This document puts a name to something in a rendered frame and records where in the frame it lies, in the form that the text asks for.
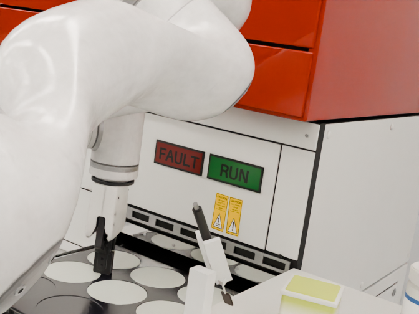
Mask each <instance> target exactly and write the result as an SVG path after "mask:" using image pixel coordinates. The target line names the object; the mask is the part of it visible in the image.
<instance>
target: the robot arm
mask: <svg viewBox="0 0 419 314"><path fill-rule="evenodd" d="M251 5H252V0H77V1H73V2H69V3H66V4H63V5H60V6H56V7H53V8H50V9H48V10H46V11H43V12H41V13H39V14H36V15H35V16H32V17H30V18H28V19H26V20H25V21H24V22H22V23H21V24H19V25H18V26H17V27H15V28H14V29H13V30H12V31H11V32H10V33H9V34H8V36H7V37H6V38H5V39H4V40H3V41H2V43H1V45H0V314H2V313H4V312H5V311H6V310H8V309H9V308H10V307H11V306H13V305H14V304H15V303H16V302H17V301H18V300H19V299H21V298H22V297H23V296H24V295H25V294H26V293H27V292H28V291H29V290H30V289H31V288H32V286H33V285H34V284H35V283H36V282H37V281H38V279H39V278H40V277H41V275H42V274H43V273H44V272H45V271H46V269H47V268H48V266H49V264H51V262H52V261H53V260H54V258H55V255H56V253H57V251H58V250H59V247H60V245H61V243H62V241H63V240H64V237H65V235H66V233H67V231H68V228H69V226H70V223H71V220H72V216H73V214H74V211H75V207H76V205H77V201H78V198H79V193H80V187H81V184H82V178H83V173H84V166H85V158H86V153H87V148H90V149H91V157H90V168H89V173H90V174H91V175H92V176H91V180H92V181H94V185H93V188H92V193H91V196H90V202H89V210H88V214H87V222H86V227H85V236H86V237H87V238H89V237H90V236H92V235H93V234H94V233H95V232H96V238H95V245H94V248H95V256H94V267H93V271H94V272H96V273H100V274H107V275H109V274H110V273H111V272H112V270H113V260H114V254H115V251H112V250H114V249H115V244H116V239H117V235H118V234H119V233H120V231H121V230H122V229H123V227H124V225H125V220H126V215H127V203H128V190H129V188H128V187H129V186H131V185H133V184H134V182H135V180H134V179H137V177H138V172H139V168H138V167H139V162H140V152H141V146H142V136H143V126H144V119H145V112H152V113H155V114H157V115H161V116H163V117H167V118H172V119H176V120H181V121H199V120H205V119H209V118H213V117H215V116H218V115H220V114H222V113H224V112H226V111H227V110H229V109H230V108H232V107H233V106H234V105H235V104H236V103H237V102H238V101H239V100H240V99H241V98H242V96H243V95H245V93H246V92H247V91H248V88H249V86H250V85H251V83H252V80H253V77H254V69H255V65H254V57H253V53H252V51H251V48H250V46H249V44H248V43H247V41H246V39H245V38H244V37H243V35H242V34H241V33H240V32H239V30H240V29H241V28H242V26H243V25H244V23H245V22H246V20H247V18H248V16H249V13H250V10H251Z"/></svg>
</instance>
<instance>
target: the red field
mask: <svg viewBox="0 0 419 314"><path fill-rule="evenodd" d="M202 155H203V154H202V153H199V152H195V151H191V150H187V149H184V148H179V147H177V146H172V145H168V144H165V143H160V142H158V143H157V153H156V158H155V161H156V162H159V163H163V164H167V165H170V166H174V167H176V168H180V169H184V170H187V171H191V172H194V173H198V174H200V169H201V160H202Z"/></svg>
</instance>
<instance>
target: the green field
mask: <svg viewBox="0 0 419 314"><path fill-rule="evenodd" d="M208 176H209V177H211V178H215V179H219V180H222V181H226V182H229V183H233V184H237V185H239V186H243V187H246V188H250V189H254V190H257V191H258V189H259V181H260V177H261V169H259V168H255V167H252V166H248V165H245V164H240V163H236V162H233V161H229V160H226V159H221V158H217V157H214V156H211V161H210V166H209V175H208Z"/></svg>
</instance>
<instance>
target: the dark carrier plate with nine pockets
mask: <svg viewBox="0 0 419 314"><path fill-rule="evenodd" d="M114 250H116V251H121V252H126V253H129V254H132V255H134V256H136V257H138V258H139V259H140V264H139V265H138V266H136V267H133V268H130V269H113V270H112V272H111V273H110V274H109V275H107V274H101V275H100V277H99V278H98V279H96V280H93V281H91V282H84V283H68V282H61V281H58V280H54V279H52V278H49V277H48V276H46V275H45V274H44V273H43V274H42V275H41V277H40V278H39V279H38V281H37V282H36V283H35V284H34V285H33V286H32V288H31V289H30V290H29V291H28V292H27V293H26V294H25V295H24V296H23V297H22V298H21V299H19V300H18V301H17V302H16V303H15V304H14V305H13V306H11V307H10V308H12V309H13V310H15V311H17V312H19V313H21V314H136V309H137V307H138V306H139V305H141V304H143V303H146V302H151V301H158V300H163V301H170V302H176V303H181V304H185V302H183V301H182V300H180V299H179V297H178V291H179V289H181V288H183V287H187V286H188V277H189V273H188V272H185V271H183V270H180V269H177V268H175V267H172V266H170V265H167V264H164V263H162V262H159V261H157V260H155V259H151V258H149V257H147V256H144V255H142V254H139V253H136V252H134V251H132V250H129V249H126V248H124V247H121V246H119V245H115V249H114ZM92 252H95V248H94V249H89V250H85V251H82V252H78V253H75V254H71V255H66V256H64V257H59V258H56V259H54V260H53V261H52V262H51V264H53V263H56V262H67V261H68V262H82V263H85V264H89V265H92V266H94V264H93V263H91V262H89V260H88V259H87V256H88V255H89V254H90V253H92ZM141 267H161V268H166V269H170V270H174V271H176V272H178V273H180V274H182V276H184V278H185V283H184V284H183V285H181V286H179V287H174V288H155V287H149V286H146V285H142V284H140V283H138V282H136V281H134V280H133V279H132V278H131V276H130V274H131V272H132V271H133V270H135V269H138V268H141ZM104 280H120V281H125V282H130V283H134V284H136V285H138V286H140V287H142V288H143V289H144V290H145V291H146V292H147V297H146V299H144V300H142V301H140V302H138V303H132V304H122V305H116V304H113V303H106V302H102V301H100V300H97V299H95V298H93V297H91V296H90V295H89V294H88V292H87V289H88V287H89V286H90V285H92V284H93V283H95V282H99V281H104ZM225 290H226V292H228V293H230V294H231V295H232V296H235V295H237V294H239V292H236V291H234V290H231V289H229V288H226V287H225Z"/></svg>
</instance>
